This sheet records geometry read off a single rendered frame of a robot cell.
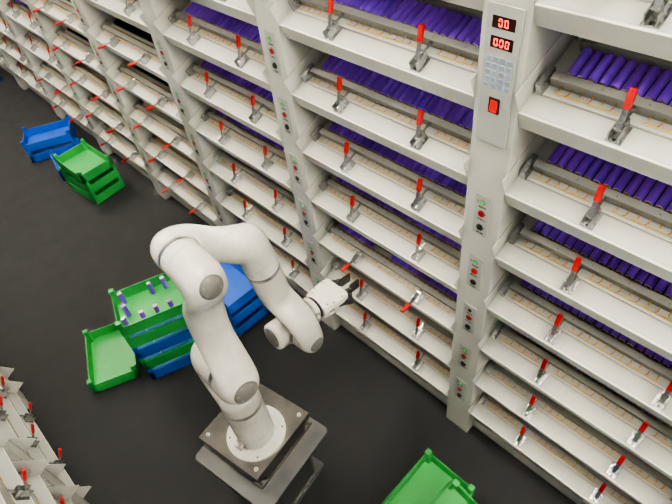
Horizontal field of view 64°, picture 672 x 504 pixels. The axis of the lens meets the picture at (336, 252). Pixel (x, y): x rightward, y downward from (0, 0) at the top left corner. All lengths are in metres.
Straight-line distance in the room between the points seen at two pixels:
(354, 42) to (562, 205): 0.60
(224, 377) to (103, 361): 1.30
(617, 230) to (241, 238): 0.79
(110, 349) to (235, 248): 1.50
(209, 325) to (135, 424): 1.16
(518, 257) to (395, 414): 1.03
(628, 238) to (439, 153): 0.45
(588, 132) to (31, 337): 2.54
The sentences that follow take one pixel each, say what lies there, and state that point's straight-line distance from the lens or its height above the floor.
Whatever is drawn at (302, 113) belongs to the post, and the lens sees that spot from 1.67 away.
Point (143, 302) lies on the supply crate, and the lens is 2.33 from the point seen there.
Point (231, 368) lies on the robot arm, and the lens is 1.42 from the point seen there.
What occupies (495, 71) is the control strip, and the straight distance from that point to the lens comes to 1.09.
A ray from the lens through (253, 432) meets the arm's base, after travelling 1.71.
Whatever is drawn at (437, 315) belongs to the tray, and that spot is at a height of 0.57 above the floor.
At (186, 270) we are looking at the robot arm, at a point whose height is 1.15.
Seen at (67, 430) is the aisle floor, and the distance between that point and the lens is 2.55.
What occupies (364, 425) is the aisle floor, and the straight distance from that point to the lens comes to 2.18.
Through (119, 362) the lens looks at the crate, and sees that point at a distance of 2.62.
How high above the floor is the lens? 1.97
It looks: 46 degrees down
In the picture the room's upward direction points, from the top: 9 degrees counter-clockwise
